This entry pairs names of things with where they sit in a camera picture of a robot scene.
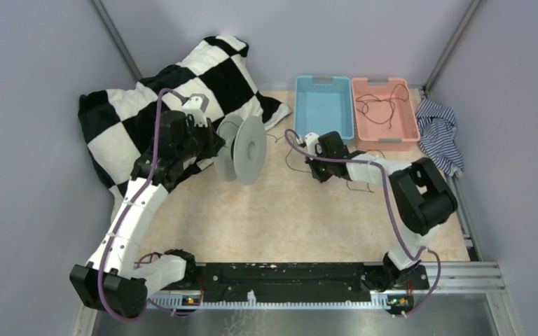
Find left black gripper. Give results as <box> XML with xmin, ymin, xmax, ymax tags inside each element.
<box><xmin>176</xmin><ymin>115</ymin><xmax>225</xmax><ymax>161</ymax></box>

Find translucent white cable spool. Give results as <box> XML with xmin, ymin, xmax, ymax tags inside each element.
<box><xmin>213</xmin><ymin>114</ymin><xmax>267</xmax><ymax>186</ymax></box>

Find thin black cable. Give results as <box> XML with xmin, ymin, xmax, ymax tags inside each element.
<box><xmin>266</xmin><ymin>134</ymin><xmax>386</xmax><ymax>193</ymax></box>
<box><xmin>355</xmin><ymin>83</ymin><xmax>410</xmax><ymax>130</ymax></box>

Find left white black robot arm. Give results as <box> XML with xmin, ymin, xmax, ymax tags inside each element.
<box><xmin>69</xmin><ymin>110</ymin><xmax>225</xmax><ymax>322</ymax></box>

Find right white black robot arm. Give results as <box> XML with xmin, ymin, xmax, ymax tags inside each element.
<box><xmin>303</xmin><ymin>132</ymin><xmax>457</xmax><ymax>292</ymax></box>

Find blue plastic bin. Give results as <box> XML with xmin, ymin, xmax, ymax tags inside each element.
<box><xmin>294</xmin><ymin>75</ymin><xmax>354</xmax><ymax>144</ymax></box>

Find pink plastic bin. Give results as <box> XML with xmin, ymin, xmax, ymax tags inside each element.
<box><xmin>351</xmin><ymin>78</ymin><xmax>420</xmax><ymax>151</ymax></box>

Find black white checkered pillow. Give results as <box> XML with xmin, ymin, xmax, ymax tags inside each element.
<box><xmin>78</xmin><ymin>35</ymin><xmax>292</xmax><ymax>218</ymax></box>

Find blue white striped cloth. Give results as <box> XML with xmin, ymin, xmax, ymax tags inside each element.
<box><xmin>415</xmin><ymin>98</ymin><xmax>464</xmax><ymax>177</ymax></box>

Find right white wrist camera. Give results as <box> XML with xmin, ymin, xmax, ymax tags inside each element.
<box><xmin>301</xmin><ymin>132</ymin><xmax>321</xmax><ymax>157</ymax></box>

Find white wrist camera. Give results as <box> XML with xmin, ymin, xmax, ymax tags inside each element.
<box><xmin>182</xmin><ymin>94</ymin><xmax>209</xmax><ymax>128</ymax></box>
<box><xmin>301</xmin><ymin>132</ymin><xmax>321</xmax><ymax>157</ymax></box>

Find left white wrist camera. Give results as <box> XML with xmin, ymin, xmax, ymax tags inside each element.
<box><xmin>182</xmin><ymin>94</ymin><xmax>209</xmax><ymax>128</ymax></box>

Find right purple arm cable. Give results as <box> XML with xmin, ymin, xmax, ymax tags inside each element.
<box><xmin>284</xmin><ymin>129</ymin><xmax>443</xmax><ymax>319</ymax></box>

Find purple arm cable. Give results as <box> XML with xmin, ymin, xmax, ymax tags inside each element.
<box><xmin>97</xmin><ymin>87</ymin><xmax>188</xmax><ymax>323</ymax></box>
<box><xmin>284</xmin><ymin>129</ymin><xmax>443</xmax><ymax>319</ymax></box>

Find thin black cable in bin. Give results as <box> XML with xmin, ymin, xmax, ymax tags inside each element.
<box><xmin>355</xmin><ymin>83</ymin><xmax>410</xmax><ymax>130</ymax></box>

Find left corner metal post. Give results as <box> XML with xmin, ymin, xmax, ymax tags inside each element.
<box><xmin>89</xmin><ymin>0</ymin><xmax>142</xmax><ymax>81</ymax></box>

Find corner metal post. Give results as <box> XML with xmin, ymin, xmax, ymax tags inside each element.
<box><xmin>89</xmin><ymin>0</ymin><xmax>142</xmax><ymax>81</ymax></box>
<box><xmin>422</xmin><ymin>0</ymin><xmax>486</xmax><ymax>97</ymax></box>

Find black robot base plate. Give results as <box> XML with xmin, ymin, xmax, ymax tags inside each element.
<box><xmin>165</xmin><ymin>262</ymin><xmax>430</xmax><ymax>303</ymax></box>

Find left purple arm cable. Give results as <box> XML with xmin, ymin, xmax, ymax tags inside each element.
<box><xmin>97</xmin><ymin>87</ymin><xmax>188</xmax><ymax>323</ymax></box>

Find aluminium frame rail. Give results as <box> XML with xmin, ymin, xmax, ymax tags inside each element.
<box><xmin>71</xmin><ymin>262</ymin><xmax>520</xmax><ymax>336</ymax></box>

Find right corner metal post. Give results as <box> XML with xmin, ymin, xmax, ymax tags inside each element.
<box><xmin>422</xmin><ymin>0</ymin><xmax>486</xmax><ymax>97</ymax></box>

